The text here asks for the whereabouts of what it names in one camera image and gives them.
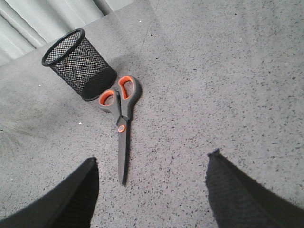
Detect grey orange scissors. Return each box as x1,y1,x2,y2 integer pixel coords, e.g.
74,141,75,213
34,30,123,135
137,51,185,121
98,76,142,186

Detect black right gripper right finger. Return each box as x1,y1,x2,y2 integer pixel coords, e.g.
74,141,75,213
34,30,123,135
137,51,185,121
206,149,304,228

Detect grey curtain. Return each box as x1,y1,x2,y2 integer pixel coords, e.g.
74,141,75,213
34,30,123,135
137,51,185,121
0,0,132,65

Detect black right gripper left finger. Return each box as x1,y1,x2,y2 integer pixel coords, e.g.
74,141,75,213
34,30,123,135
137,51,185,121
0,157,99,228

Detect black mesh pen holder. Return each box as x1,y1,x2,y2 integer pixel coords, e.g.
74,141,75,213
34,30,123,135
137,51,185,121
41,28,117,101

